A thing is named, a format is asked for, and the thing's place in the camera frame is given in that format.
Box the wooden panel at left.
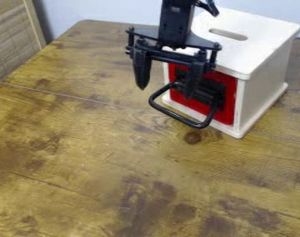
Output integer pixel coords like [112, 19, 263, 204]
[0, 0, 46, 81]

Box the red drawer with black handle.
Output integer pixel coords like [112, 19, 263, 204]
[149, 63, 239, 129]

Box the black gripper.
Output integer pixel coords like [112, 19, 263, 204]
[126, 0, 223, 100]

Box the white wooden drawer cabinet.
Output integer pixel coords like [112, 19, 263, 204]
[161, 6, 300, 140]

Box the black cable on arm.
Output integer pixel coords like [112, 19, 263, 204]
[195, 0, 221, 18]

